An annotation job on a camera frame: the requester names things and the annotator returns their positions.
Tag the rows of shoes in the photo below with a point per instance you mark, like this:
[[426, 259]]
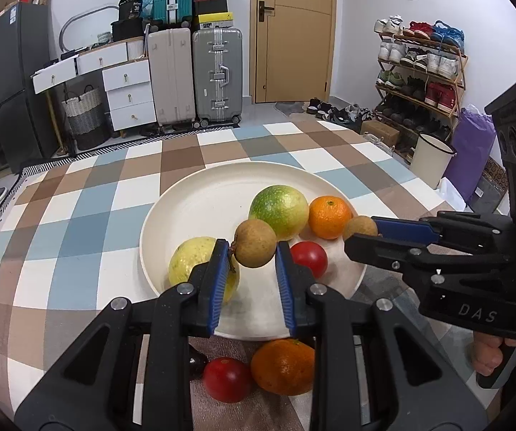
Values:
[[437, 63]]

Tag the brown patterned doormat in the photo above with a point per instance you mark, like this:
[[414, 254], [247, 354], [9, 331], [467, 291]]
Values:
[[495, 175]]

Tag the white waste bin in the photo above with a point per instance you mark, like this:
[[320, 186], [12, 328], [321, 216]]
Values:
[[428, 161]]

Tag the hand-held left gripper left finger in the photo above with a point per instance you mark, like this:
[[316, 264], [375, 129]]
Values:
[[217, 287]]

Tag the brown longan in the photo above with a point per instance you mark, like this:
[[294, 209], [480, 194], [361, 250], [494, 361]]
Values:
[[360, 226], [254, 243]]

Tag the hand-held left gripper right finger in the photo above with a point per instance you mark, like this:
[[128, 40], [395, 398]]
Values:
[[285, 287]]

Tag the black printed bag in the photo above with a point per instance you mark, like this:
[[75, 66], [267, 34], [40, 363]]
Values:
[[131, 9]]

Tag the pile of dark shoes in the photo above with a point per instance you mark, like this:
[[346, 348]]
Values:
[[338, 112]]

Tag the dark purple plum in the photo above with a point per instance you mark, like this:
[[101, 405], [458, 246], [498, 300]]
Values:
[[197, 362]]

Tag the small red tomato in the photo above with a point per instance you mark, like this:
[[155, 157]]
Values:
[[226, 379]]

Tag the wooden door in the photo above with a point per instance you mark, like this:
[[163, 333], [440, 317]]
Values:
[[294, 54]]

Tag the brown cardboard box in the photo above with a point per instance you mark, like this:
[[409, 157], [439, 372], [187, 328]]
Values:
[[380, 132]]

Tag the checked tablecloth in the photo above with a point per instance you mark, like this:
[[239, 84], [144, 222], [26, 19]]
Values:
[[83, 233]]

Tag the grey floor mat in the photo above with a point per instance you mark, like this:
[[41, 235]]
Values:
[[291, 106]]

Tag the yellow passion fruit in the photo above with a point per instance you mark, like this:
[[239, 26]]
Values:
[[190, 260]]

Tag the person's right hand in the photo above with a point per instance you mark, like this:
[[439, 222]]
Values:
[[486, 357]]

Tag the large orange tangerine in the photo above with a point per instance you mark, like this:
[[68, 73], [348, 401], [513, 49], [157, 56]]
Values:
[[283, 367]]

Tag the yellow shoe box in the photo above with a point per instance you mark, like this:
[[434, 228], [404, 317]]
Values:
[[215, 20]]

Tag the silver suitcase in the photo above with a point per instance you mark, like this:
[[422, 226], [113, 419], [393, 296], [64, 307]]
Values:
[[217, 76]]

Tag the green passion fruit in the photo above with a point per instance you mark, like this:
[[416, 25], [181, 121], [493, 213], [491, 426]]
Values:
[[278, 211]]

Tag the black shoe box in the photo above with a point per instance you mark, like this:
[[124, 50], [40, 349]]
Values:
[[212, 6]]

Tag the dark grey fridge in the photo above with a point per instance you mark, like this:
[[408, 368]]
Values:
[[16, 90]]

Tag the purple plastic bag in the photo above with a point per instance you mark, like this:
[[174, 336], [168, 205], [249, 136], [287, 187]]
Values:
[[471, 152]]

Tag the grey oval hoop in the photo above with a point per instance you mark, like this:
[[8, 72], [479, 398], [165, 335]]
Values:
[[85, 12]]

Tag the beige suitcase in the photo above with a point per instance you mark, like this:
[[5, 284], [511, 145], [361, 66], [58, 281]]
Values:
[[170, 76]]

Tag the small orange tangerine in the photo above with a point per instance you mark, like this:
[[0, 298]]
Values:
[[329, 217]]

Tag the blue plastic bag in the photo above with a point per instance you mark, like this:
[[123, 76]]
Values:
[[143, 0]]

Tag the cream round plate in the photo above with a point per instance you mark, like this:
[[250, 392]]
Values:
[[204, 206]]

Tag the woven laundry basket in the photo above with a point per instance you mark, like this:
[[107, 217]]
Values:
[[86, 121]]

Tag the black storage box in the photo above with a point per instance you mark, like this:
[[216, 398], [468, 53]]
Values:
[[128, 30]]

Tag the large red tomato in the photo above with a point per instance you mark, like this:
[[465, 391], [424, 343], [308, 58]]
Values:
[[309, 258]]

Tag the wooden shoe rack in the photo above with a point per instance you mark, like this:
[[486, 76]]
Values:
[[460, 76]]

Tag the white drawer desk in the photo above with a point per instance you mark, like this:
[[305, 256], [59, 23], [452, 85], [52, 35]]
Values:
[[128, 81]]

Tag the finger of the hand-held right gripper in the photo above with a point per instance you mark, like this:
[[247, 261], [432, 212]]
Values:
[[401, 229], [383, 251]]

